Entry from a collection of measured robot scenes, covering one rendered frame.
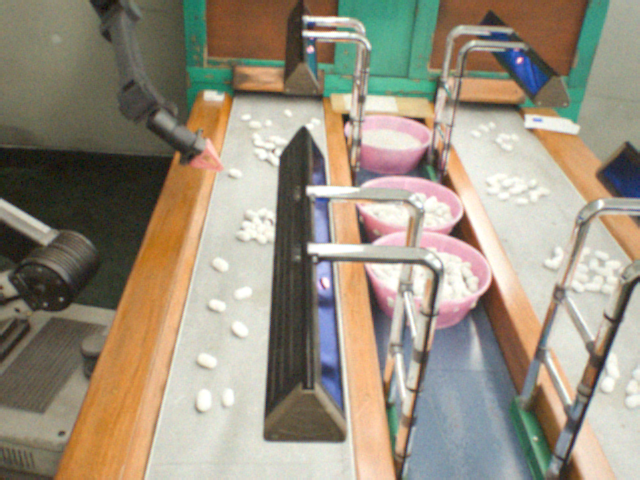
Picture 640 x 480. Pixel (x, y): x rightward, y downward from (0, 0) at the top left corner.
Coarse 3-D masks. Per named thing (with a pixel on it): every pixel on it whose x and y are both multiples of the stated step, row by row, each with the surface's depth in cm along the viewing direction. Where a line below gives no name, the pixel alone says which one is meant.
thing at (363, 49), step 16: (304, 16) 173; (320, 16) 174; (304, 32) 161; (320, 32) 161; (336, 32) 161; (368, 48) 163; (368, 64) 165; (352, 96) 185; (352, 112) 187; (352, 128) 184; (352, 144) 192; (352, 160) 179; (352, 176) 181
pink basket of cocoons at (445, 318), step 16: (384, 240) 149; (400, 240) 152; (448, 240) 151; (464, 256) 149; (480, 256) 145; (368, 272) 138; (480, 272) 144; (384, 288) 134; (480, 288) 141; (384, 304) 139; (416, 304) 132; (448, 304) 131; (464, 304) 134; (448, 320) 136
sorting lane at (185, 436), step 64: (320, 128) 209; (256, 192) 170; (256, 256) 145; (192, 320) 125; (256, 320) 126; (192, 384) 111; (256, 384) 112; (192, 448) 99; (256, 448) 100; (320, 448) 101
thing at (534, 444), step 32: (576, 224) 95; (576, 256) 97; (544, 320) 105; (576, 320) 95; (608, 320) 85; (544, 352) 107; (608, 352) 87; (512, 416) 117; (576, 416) 94; (544, 448) 107
